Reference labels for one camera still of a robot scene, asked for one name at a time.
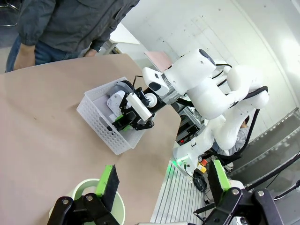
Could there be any person in grey jacket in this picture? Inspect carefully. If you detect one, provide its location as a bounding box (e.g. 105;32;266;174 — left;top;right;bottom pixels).
4;0;140;73

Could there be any person's right hand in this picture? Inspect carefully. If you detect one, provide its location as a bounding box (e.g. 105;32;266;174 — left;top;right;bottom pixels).
14;43;36;71

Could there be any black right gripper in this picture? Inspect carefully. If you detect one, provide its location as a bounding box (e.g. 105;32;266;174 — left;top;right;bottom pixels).
112;93;155;132

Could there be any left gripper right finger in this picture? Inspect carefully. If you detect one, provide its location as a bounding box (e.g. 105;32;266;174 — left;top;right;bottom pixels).
193;159;282;225

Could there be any grey ribbed aluminium base plate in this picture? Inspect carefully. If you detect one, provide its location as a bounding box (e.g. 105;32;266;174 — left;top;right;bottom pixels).
150;161;211;223

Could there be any person's left hand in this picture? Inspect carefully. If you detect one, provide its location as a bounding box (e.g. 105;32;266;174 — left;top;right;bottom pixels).
83;48;97;58

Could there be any white rectangular alarm clock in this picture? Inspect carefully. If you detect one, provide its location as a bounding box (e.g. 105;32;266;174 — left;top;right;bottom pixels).
107;90;126;118

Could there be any thick black arm cable hose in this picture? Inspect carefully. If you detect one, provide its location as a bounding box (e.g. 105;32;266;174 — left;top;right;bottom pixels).
203;85;269;165

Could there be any thin black camera cable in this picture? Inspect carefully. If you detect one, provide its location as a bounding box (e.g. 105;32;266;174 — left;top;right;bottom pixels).
131;75;144;94

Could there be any yellow red emergency stop button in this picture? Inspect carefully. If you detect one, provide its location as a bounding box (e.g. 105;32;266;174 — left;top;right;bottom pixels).
196;159;209;174

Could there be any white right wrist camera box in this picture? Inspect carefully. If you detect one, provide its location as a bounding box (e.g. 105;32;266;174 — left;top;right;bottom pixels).
126;93;152;121

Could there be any pink flat sheet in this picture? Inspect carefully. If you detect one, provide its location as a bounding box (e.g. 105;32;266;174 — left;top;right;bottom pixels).
144;51;174;71

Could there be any white perforated plastic basket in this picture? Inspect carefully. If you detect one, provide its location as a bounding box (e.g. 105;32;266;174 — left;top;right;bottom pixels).
76;76;147;156

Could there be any pale green plastic cup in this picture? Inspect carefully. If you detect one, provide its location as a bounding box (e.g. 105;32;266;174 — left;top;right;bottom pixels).
48;179;126;225

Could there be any black robot controller box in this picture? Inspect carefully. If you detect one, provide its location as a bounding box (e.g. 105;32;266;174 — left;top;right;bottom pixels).
177;121;204;146

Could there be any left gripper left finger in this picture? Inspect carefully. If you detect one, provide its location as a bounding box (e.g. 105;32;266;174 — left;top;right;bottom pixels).
48;165;121;225

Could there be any white side table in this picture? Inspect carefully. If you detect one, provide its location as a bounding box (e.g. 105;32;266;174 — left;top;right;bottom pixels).
103;22;141;55

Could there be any seated person in grey shirt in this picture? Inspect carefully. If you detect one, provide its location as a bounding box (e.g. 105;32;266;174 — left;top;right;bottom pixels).
232;117;250;150

